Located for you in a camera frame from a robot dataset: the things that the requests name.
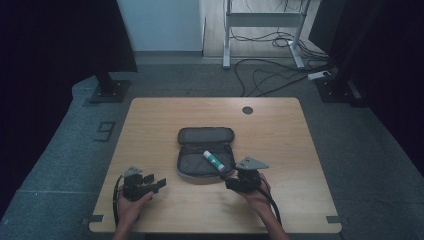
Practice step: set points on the grey pencil case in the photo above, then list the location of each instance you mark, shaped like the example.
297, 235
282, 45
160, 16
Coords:
203, 156

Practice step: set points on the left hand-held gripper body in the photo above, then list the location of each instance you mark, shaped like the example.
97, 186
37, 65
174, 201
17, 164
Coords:
135, 185

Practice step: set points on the person's right hand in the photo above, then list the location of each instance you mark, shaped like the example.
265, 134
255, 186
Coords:
256, 198

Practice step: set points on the white glue stick green label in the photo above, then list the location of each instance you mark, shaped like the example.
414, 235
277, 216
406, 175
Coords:
213, 160

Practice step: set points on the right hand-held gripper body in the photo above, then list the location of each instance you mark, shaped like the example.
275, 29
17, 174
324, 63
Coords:
248, 175

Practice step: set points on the dark round table grommet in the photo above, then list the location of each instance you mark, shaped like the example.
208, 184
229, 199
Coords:
247, 110

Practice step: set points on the person's left hand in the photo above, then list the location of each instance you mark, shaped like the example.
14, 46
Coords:
131, 208

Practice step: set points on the black stand with base plate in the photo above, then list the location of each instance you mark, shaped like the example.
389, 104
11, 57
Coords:
110, 90
336, 90

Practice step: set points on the white metal desk frame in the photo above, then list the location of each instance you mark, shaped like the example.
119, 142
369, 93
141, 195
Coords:
263, 20

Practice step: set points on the grey tape strip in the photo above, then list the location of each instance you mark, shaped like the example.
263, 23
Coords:
93, 219
336, 219

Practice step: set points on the black curtain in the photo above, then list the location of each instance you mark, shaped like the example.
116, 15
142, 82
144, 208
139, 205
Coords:
383, 50
50, 50

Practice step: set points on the white power strip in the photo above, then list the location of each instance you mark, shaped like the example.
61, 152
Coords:
318, 75

